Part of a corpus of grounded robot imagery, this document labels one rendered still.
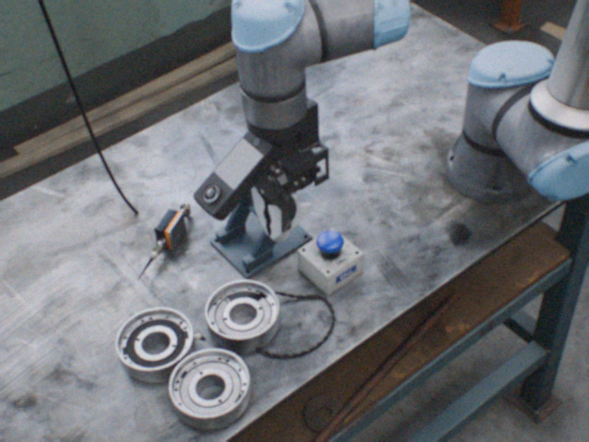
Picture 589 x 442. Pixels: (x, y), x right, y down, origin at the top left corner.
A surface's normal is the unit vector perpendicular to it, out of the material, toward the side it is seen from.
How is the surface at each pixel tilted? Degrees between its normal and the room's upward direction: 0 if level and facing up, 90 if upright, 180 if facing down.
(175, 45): 90
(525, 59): 8
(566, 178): 97
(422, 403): 0
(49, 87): 90
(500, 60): 8
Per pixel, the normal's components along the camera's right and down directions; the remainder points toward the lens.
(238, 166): -0.41, -0.33
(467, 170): -0.73, 0.27
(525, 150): -0.93, 0.18
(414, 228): -0.05, -0.69
